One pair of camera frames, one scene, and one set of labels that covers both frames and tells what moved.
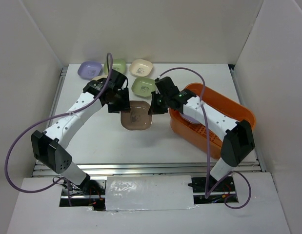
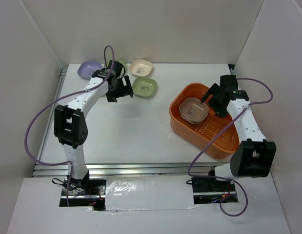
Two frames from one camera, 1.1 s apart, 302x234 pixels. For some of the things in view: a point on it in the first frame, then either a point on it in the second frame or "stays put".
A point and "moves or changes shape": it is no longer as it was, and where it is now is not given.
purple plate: [89, 69] stays put
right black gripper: [154, 109] -> [215, 90]
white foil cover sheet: [127, 193] stays put
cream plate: [141, 68] stays put
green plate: [144, 87] stays put
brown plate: [137, 118] moves or changes shape
